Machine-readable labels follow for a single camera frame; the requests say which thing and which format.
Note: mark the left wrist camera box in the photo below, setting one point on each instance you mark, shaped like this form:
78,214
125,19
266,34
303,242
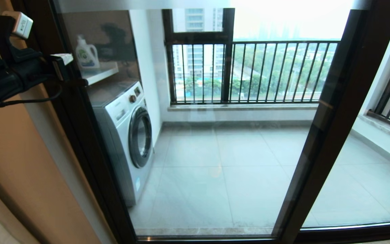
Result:
22,25

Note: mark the dark window frame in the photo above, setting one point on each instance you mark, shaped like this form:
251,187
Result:
228,67

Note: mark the grey stone window sill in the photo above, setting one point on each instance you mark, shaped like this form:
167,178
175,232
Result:
242,106
384,130

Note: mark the dark brown fixed glass door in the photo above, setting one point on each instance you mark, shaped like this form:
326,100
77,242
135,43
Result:
367,176

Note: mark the grey high-rise building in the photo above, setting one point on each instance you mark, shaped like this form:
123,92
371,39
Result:
196,20

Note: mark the white detergent bottle green label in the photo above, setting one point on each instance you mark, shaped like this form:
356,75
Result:
86,54

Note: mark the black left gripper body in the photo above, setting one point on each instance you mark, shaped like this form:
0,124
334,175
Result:
25,76

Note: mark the white front-load washing machine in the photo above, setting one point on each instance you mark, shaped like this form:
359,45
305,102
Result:
124,135

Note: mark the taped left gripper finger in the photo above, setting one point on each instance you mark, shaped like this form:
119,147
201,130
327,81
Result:
62,71
62,58

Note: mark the dark framed sliding glass door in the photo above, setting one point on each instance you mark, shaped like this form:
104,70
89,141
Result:
367,235

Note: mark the long black balcony railing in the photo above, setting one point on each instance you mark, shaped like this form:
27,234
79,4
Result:
283,42

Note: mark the white wall shelf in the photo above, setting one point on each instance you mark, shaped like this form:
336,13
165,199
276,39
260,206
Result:
99,73

